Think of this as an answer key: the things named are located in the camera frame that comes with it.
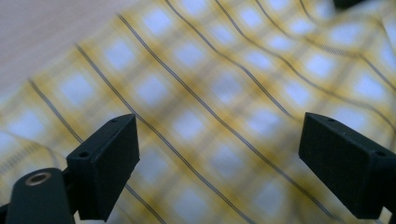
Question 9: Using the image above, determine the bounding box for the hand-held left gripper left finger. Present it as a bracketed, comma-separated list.
[65, 113, 141, 222]

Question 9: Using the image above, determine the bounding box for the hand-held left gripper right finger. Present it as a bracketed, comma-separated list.
[298, 112, 396, 220]

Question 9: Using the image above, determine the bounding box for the yellow plaid shirt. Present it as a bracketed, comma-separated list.
[0, 0, 396, 224]

